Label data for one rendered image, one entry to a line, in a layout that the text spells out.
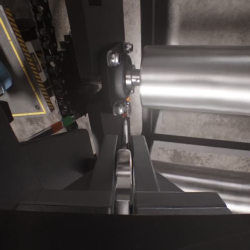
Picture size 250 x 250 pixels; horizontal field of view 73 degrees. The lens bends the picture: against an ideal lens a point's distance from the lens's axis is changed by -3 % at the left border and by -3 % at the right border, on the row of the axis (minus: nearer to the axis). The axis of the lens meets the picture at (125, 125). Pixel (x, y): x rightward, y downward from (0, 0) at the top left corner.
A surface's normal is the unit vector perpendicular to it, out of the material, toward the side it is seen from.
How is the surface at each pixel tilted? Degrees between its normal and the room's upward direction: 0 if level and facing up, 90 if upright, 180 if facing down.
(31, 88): 0
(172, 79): 20
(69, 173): 90
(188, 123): 0
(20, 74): 0
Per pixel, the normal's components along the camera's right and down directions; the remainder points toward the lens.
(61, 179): 0.96, 0.09
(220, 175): -0.07, -0.80
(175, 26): -0.25, 0.55
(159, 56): -0.21, -0.33
